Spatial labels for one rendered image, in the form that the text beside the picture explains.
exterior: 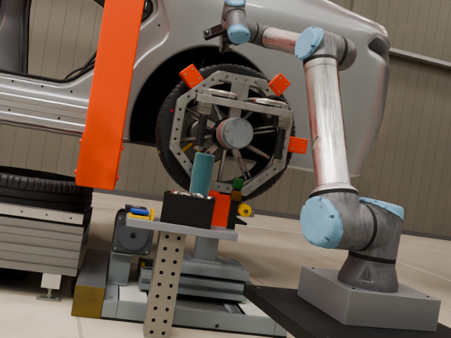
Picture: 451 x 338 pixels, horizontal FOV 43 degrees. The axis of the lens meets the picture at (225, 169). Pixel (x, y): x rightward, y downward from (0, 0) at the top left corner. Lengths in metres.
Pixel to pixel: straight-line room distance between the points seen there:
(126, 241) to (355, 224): 1.24
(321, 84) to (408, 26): 8.48
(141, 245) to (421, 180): 8.14
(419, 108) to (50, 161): 6.10
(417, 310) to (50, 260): 1.52
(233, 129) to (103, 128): 0.55
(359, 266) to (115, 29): 1.39
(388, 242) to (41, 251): 1.47
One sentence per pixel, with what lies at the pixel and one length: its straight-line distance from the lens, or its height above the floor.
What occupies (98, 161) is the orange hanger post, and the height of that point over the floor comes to 0.63.
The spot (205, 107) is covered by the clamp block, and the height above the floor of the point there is 0.92.
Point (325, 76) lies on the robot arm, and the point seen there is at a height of 1.04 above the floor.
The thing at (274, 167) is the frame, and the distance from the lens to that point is 2.63.
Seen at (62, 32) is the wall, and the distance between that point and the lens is 8.40.
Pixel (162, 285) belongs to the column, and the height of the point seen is 0.21.
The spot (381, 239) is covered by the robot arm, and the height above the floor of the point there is 0.56.
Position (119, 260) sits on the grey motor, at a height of 0.19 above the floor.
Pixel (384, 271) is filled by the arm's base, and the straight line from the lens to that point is 1.84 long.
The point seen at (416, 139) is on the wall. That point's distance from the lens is 10.28.
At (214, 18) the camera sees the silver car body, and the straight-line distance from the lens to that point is 3.08.
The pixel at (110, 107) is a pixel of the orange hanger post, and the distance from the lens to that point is 2.45.
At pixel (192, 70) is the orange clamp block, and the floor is 1.10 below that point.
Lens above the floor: 0.71
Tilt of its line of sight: 1 degrees down
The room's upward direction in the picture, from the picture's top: 9 degrees clockwise
